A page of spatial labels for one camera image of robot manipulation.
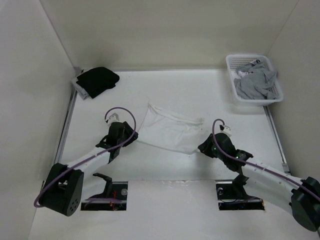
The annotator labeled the white tank top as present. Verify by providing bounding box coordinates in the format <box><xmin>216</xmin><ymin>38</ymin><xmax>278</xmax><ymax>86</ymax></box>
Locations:
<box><xmin>138</xmin><ymin>103</ymin><xmax>204</xmax><ymax>155</ymax></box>

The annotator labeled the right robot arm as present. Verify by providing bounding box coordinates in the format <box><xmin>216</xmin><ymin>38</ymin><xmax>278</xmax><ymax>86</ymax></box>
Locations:
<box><xmin>198</xmin><ymin>133</ymin><xmax>320</xmax><ymax>232</ymax></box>

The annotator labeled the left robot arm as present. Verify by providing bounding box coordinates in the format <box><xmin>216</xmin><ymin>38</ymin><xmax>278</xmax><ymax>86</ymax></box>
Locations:
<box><xmin>34</xmin><ymin>121</ymin><xmax>139</xmax><ymax>217</ymax></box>

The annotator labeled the folded grey tank top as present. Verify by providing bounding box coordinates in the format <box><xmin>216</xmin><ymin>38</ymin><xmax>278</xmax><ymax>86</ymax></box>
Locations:
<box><xmin>71</xmin><ymin>78</ymin><xmax>90</xmax><ymax>100</ymax></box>

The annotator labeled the folded black tank top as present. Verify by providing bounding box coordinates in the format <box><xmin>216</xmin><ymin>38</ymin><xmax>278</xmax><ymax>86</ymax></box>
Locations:
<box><xmin>76</xmin><ymin>67</ymin><xmax>120</xmax><ymax>99</ymax></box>

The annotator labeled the grey tank top in basket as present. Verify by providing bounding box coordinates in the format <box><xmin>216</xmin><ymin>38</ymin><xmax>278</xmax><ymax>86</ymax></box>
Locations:
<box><xmin>233</xmin><ymin>59</ymin><xmax>277</xmax><ymax>100</ymax></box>

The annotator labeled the white plastic basket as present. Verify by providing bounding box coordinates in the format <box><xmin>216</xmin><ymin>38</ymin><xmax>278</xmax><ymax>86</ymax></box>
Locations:
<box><xmin>225</xmin><ymin>54</ymin><xmax>284</xmax><ymax>106</ymax></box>

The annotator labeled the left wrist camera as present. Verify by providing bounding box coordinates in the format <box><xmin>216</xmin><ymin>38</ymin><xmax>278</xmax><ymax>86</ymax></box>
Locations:
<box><xmin>105</xmin><ymin>112</ymin><xmax>120</xmax><ymax>127</ymax></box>

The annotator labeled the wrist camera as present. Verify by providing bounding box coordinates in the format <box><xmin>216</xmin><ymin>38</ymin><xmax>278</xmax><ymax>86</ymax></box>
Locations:
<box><xmin>219</xmin><ymin>124</ymin><xmax>232</xmax><ymax>136</ymax></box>
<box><xmin>105</xmin><ymin>112</ymin><xmax>120</xmax><ymax>127</ymax></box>

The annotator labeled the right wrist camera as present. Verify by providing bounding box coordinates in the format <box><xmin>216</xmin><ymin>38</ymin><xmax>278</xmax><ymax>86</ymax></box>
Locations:
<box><xmin>219</xmin><ymin>124</ymin><xmax>232</xmax><ymax>136</ymax></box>

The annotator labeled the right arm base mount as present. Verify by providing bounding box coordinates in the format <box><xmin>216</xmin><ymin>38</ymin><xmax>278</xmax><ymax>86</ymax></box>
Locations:
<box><xmin>215</xmin><ymin>175</ymin><xmax>265</xmax><ymax>211</ymax></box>

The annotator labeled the left metal table rail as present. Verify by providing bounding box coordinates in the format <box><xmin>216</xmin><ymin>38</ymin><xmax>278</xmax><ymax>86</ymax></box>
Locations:
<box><xmin>46</xmin><ymin>83</ymin><xmax>77</xmax><ymax>176</ymax></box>

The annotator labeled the metal table rail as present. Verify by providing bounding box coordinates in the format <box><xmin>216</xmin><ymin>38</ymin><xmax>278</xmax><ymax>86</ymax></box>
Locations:
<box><xmin>263</xmin><ymin>106</ymin><xmax>291</xmax><ymax>175</ymax></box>
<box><xmin>46</xmin><ymin>83</ymin><xmax>77</xmax><ymax>176</ymax></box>

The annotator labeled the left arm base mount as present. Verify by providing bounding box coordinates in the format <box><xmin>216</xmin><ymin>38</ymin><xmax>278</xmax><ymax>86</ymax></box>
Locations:
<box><xmin>80</xmin><ymin>173</ymin><xmax>129</xmax><ymax>211</ymax></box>

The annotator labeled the right metal table rail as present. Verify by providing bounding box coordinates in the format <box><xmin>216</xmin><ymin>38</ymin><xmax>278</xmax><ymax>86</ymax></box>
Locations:
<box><xmin>263</xmin><ymin>106</ymin><xmax>291</xmax><ymax>175</ymax></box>

